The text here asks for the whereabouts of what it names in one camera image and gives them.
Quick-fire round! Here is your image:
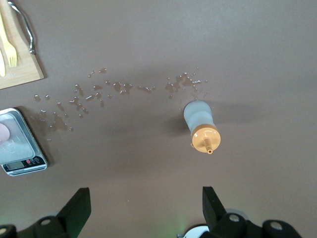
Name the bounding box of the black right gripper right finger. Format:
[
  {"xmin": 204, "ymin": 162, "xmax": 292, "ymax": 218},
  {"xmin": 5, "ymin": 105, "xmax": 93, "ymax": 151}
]
[{"xmin": 203, "ymin": 186, "xmax": 302, "ymax": 238}]

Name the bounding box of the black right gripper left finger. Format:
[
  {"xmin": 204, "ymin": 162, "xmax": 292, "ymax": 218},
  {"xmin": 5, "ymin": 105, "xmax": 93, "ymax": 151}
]
[{"xmin": 0, "ymin": 187, "xmax": 91, "ymax": 238}]

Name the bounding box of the silver digital kitchen scale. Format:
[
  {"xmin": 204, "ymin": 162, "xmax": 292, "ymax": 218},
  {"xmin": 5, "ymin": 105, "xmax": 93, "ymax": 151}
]
[{"xmin": 0, "ymin": 108, "xmax": 48, "ymax": 177}]

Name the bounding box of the bamboo cutting board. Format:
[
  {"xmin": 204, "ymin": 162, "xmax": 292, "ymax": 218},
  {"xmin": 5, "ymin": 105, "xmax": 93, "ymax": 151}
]
[{"xmin": 0, "ymin": 0, "xmax": 45, "ymax": 90}]

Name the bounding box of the yellow plastic fork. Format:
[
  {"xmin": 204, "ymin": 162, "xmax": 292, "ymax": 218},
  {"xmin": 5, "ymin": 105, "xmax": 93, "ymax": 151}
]
[{"xmin": 0, "ymin": 12, "xmax": 18, "ymax": 68}]

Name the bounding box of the brown table cover mat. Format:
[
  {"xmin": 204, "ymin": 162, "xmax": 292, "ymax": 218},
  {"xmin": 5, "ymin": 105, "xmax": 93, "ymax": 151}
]
[{"xmin": 0, "ymin": 0, "xmax": 317, "ymax": 238}]

